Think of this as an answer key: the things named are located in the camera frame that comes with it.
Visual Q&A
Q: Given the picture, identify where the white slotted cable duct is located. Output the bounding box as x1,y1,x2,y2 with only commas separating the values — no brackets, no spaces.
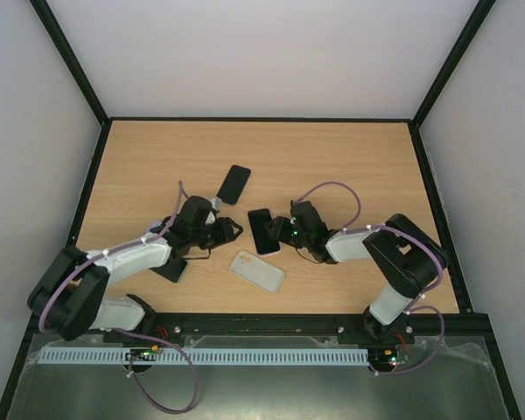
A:
36,347,368,367

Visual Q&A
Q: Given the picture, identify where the black front frame rail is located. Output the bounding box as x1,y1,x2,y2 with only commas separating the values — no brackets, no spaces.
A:
100,311,491,347

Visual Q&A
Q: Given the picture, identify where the beige phone case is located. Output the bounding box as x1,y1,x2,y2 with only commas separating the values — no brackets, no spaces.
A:
229,251,285,294

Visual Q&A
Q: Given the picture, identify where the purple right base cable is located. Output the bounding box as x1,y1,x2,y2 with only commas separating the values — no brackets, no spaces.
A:
367,304,446,378

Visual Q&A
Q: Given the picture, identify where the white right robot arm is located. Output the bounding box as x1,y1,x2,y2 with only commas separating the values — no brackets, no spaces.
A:
262,201,448,343

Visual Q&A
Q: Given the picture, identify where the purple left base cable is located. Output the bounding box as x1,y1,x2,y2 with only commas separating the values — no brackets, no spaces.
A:
124,331,200,413

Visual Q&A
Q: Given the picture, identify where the green-edged black phone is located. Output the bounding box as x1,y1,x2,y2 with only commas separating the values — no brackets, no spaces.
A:
150,259,188,284

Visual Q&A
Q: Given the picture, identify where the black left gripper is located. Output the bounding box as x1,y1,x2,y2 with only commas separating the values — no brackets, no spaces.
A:
191,217,243,250

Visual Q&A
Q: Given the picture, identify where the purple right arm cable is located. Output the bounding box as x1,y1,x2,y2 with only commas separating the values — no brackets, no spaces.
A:
291,180,443,298

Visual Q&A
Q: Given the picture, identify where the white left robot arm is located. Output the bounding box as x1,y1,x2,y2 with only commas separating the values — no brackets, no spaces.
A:
27,196,243,340

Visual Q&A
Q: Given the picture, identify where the lilac phone case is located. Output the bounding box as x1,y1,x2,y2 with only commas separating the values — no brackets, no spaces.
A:
147,220,163,232

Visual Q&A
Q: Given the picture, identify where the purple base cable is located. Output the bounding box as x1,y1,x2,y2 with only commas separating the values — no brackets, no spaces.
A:
124,331,200,413
367,304,446,378

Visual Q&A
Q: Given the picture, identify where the blue-edged black phone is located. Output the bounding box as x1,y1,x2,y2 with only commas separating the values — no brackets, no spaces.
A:
248,208,281,256

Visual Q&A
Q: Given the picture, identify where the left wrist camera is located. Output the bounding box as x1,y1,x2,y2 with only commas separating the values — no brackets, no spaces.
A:
209,197,222,213

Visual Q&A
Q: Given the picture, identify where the black phone far centre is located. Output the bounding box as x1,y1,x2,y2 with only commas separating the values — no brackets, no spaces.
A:
216,164,251,206

